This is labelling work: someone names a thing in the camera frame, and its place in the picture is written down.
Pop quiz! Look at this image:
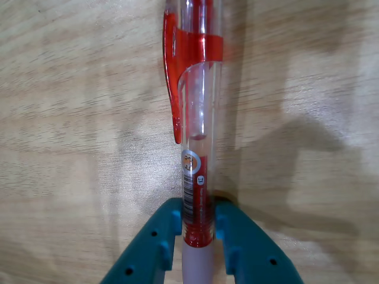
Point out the red clear retractable pen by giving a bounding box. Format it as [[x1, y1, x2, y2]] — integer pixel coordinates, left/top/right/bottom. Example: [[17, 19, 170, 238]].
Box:
[[162, 0, 224, 284]]

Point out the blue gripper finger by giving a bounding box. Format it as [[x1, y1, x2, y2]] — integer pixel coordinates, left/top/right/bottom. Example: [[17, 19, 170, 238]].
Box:
[[99, 197, 183, 284], [214, 201, 306, 284]]

